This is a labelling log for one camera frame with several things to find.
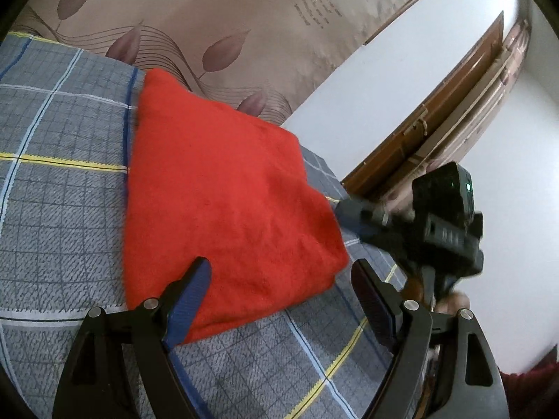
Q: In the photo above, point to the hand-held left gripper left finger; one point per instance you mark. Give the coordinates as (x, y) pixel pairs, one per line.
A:
(192, 301)

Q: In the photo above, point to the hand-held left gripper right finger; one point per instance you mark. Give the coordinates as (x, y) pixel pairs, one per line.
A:
(375, 305)

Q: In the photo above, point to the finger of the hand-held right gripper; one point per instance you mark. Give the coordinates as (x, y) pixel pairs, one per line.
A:
(360, 218)

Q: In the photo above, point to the red knit garment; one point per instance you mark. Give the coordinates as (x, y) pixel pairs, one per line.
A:
(218, 192)

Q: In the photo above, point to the person's right hand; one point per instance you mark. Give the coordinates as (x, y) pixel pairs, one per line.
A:
(456, 302)

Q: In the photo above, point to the dark red cloth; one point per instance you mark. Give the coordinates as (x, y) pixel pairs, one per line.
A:
(528, 395)

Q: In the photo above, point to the grey plaid bed sheet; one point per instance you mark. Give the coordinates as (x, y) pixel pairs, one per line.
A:
(56, 174)

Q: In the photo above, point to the leaf print satin curtain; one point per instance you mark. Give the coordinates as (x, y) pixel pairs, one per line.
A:
(196, 17)

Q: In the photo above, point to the wooden door frame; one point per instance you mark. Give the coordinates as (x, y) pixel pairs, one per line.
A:
(441, 122)

